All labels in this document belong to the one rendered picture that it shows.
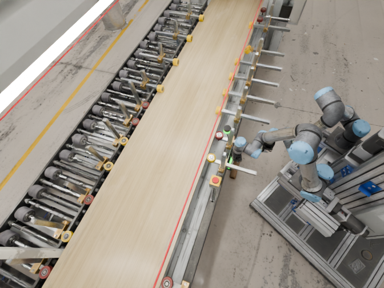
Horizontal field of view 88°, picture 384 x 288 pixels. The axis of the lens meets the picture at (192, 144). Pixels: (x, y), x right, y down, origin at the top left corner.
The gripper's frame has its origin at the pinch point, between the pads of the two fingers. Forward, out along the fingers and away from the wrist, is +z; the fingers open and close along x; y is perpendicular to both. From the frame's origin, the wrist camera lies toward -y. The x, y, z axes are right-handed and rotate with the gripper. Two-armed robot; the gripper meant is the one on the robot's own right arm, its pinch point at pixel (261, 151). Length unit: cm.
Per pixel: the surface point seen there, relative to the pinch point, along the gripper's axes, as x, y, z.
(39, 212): -122, -186, 19
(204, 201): -58, -38, 20
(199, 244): -94, -30, 12
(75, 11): -70, -54, -153
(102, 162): -61, -138, -6
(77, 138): -46, -179, -6
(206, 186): -43, -41, 20
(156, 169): -52, -84, -9
